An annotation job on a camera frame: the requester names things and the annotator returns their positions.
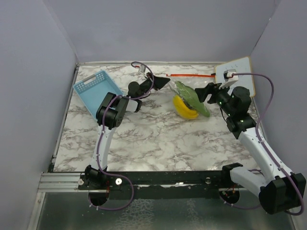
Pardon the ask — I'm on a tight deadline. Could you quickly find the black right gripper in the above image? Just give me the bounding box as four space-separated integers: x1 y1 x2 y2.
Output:
195 81 235 116

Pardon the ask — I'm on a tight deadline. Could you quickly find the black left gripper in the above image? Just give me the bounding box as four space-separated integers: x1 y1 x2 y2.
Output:
137 72 170 99

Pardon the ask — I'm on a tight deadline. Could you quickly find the green fake lettuce leaf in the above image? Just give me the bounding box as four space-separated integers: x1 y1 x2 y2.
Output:
174 80 210 118

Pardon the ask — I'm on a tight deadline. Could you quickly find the clear zip bag orange seal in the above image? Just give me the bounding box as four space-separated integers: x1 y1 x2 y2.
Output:
166 73 216 119

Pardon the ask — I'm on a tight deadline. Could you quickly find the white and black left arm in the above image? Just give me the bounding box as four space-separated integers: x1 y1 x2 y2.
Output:
78 72 170 190

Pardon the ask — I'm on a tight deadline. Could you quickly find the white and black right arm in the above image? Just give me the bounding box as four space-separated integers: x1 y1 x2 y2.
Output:
195 83 306 214

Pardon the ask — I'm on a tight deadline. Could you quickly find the yellow fake banana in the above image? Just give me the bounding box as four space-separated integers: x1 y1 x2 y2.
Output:
173 95 199 120

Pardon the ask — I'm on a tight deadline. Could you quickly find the light blue plastic basket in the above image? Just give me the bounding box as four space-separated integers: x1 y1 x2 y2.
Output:
73 70 123 119

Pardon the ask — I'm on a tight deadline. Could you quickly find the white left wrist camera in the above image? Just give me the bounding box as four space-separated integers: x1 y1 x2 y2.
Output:
138 66 146 74

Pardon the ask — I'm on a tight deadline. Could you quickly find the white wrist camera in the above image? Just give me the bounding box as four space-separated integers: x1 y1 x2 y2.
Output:
138 66 146 74
219 69 238 89

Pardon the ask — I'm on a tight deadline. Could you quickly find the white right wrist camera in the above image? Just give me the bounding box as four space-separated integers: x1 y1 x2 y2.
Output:
219 69 238 89

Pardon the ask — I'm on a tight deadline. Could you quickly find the small whiteboard wooden frame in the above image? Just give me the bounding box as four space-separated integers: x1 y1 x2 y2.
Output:
215 56 256 98

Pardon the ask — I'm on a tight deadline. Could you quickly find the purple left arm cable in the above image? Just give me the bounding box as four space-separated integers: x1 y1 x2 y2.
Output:
87 61 154 211

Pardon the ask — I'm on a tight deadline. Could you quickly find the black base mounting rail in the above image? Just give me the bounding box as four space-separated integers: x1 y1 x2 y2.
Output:
78 170 241 200

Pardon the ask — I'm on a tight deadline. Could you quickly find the aluminium table frame rail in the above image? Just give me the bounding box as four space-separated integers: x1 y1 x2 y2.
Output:
38 172 80 193

